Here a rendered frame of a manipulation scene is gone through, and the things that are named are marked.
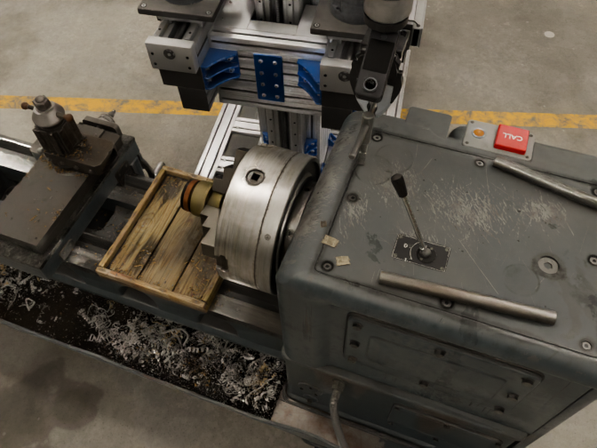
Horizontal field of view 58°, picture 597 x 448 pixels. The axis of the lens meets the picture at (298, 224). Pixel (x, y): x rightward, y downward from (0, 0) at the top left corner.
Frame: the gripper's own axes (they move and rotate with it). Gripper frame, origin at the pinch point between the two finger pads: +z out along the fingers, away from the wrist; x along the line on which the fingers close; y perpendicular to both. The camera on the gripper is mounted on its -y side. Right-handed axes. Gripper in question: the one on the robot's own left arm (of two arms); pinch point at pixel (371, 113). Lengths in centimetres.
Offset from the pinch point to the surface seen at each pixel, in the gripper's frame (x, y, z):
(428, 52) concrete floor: 10, 194, 135
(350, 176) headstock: 0.9, -8.6, 9.0
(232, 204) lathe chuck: 21.3, -19.8, 12.8
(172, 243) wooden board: 45, -16, 46
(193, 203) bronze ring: 34.3, -15.5, 24.0
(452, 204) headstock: -18.7, -8.7, 9.0
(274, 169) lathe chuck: 16.1, -10.5, 10.8
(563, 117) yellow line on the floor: -69, 165, 135
